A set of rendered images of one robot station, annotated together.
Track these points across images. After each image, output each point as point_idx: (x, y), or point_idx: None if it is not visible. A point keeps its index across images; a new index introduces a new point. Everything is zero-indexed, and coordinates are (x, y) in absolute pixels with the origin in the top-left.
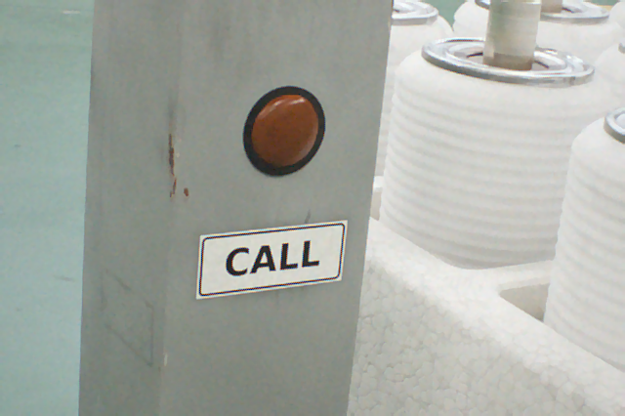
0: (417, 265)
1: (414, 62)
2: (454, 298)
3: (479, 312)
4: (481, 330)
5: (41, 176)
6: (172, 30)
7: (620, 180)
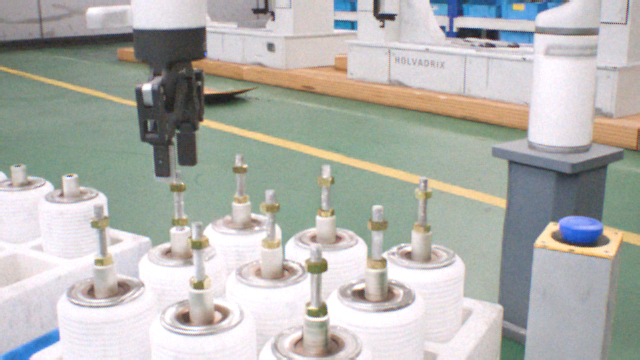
0: (450, 359)
1: (409, 310)
2: (466, 346)
3: (469, 340)
4: (478, 339)
5: None
6: (620, 257)
7: (464, 270)
